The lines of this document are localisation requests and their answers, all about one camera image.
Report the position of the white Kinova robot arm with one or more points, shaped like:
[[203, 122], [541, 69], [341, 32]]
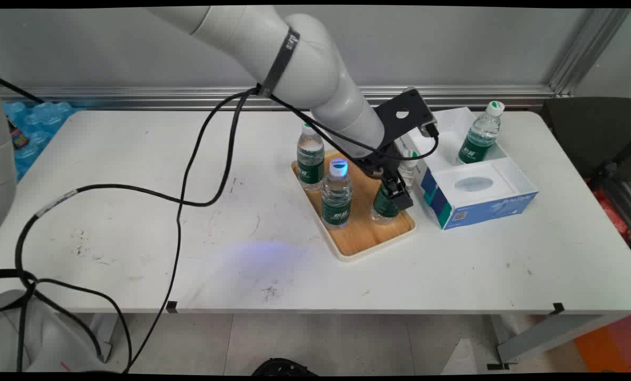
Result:
[[305, 58]]

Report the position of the red bag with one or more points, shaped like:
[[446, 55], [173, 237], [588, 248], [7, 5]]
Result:
[[612, 211]]

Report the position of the black tape marker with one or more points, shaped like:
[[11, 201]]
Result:
[[171, 306], [558, 307]]

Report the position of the wooden tray white rim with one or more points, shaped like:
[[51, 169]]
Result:
[[360, 235]]

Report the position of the blue shrink-wrapped bottle pack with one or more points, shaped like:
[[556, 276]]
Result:
[[40, 124]]

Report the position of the orange floor box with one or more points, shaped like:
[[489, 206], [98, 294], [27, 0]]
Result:
[[609, 346]]

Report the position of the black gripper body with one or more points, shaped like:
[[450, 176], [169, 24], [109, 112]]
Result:
[[378, 166]]

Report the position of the aluminium frame post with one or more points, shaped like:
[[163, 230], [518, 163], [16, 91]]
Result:
[[585, 47]]

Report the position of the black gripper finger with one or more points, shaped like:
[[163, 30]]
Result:
[[386, 189], [402, 196]]

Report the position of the aluminium frame rail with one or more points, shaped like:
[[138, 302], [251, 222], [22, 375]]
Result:
[[135, 98]]

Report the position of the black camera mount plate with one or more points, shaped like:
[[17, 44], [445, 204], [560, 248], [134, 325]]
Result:
[[405, 114]]

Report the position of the grey table leg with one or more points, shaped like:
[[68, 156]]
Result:
[[548, 333]]

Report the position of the blue white tissue box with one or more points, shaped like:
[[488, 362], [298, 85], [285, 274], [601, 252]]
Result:
[[474, 198]]

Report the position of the water bottle green label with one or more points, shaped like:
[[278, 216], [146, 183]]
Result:
[[383, 207], [336, 198], [479, 135], [311, 159]]

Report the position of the black round floor object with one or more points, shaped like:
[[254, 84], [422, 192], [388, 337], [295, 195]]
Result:
[[284, 368]]

